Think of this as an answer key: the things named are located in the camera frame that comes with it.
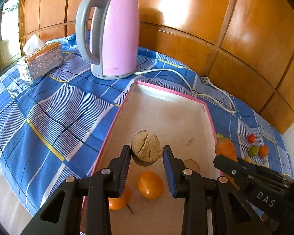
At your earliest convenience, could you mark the orange carrot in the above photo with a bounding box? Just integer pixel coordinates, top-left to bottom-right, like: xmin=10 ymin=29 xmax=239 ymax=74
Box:
xmin=214 ymin=137 xmax=241 ymax=190

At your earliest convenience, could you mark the green tomato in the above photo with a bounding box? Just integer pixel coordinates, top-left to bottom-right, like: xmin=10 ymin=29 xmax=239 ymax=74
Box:
xmin=248 ymin=145 xmax=259 ymax=158

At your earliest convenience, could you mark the red tomato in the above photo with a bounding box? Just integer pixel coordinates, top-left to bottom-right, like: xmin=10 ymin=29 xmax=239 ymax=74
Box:
xmin=248 ymin=134 xmax=255 ymax=144

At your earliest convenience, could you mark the orange tangerine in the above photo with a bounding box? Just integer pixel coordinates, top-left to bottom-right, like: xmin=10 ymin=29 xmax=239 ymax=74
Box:
xmin=258 ymin=145 xmax=269 ymax=158

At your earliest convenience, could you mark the orange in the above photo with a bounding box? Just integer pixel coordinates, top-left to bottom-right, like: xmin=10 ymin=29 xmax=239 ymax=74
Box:
xmin=108 ymin=186 xmax=132 ymax=211
xmin=136 ymin=171 xmax=164 ymax=200

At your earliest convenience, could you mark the small dark radish piece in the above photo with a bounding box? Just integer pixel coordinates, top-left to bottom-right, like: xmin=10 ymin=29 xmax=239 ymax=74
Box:
xmin=131 ymin=130 xmax=163 ymax=167

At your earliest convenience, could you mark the small yellow fruit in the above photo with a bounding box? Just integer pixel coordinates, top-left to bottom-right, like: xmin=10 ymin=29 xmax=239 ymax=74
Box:
xmin=244 ymin=156 xmax=253 ymax=163

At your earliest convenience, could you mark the dark cylindrical radish piece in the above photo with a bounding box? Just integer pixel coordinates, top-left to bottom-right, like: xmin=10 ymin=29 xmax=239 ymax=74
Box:
xmin=184 ymin=159 xmax=200 ymax=174

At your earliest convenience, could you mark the blue plaid tablecloth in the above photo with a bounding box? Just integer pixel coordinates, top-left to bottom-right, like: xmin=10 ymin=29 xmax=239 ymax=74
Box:
xmin=0 ymin=35 xmax=294 ymax=214

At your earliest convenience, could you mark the pink rimmed tray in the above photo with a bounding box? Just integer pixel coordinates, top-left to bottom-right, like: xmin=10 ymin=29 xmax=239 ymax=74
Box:
xmin=94 ymin=81 xmax=220 ymax=234

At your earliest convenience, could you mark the silver ornate tissue box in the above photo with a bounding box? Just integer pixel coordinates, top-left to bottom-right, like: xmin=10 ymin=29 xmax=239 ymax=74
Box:
xmin=16 ymin=34 xmax=64 ymax=84

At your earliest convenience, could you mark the pink electric kettle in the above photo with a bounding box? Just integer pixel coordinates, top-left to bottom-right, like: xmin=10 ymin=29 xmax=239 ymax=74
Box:
xmin=75 ymin=0 xmax=140 ymax=80

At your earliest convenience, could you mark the white power cord with plug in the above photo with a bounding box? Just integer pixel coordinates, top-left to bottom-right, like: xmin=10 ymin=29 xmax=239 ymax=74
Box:
xmin=134 ymin=68 xmax=238 ymax=114

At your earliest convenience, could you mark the wooden door frame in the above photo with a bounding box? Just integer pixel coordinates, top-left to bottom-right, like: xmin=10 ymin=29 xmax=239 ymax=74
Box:
xmin=0 ymin=0 xmax=21 ymax=73

